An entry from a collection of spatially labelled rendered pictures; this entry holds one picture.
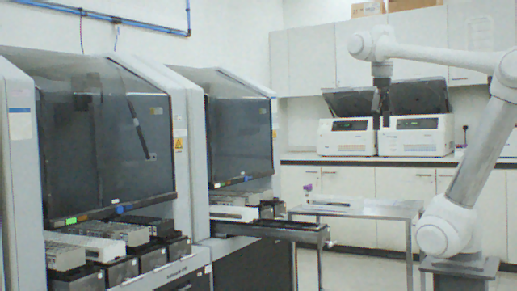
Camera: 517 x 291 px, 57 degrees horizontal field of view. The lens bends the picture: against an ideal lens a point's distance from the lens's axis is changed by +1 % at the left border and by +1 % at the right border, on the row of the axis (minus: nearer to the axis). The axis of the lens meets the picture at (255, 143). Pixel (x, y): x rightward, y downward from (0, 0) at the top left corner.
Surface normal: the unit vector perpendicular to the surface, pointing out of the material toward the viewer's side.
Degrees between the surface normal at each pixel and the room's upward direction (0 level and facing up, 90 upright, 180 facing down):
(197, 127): 90
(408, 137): 90
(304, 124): 90
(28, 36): 90
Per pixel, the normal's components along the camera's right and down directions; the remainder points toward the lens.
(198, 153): 0.86, 0.00
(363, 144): -0.54, 0.07
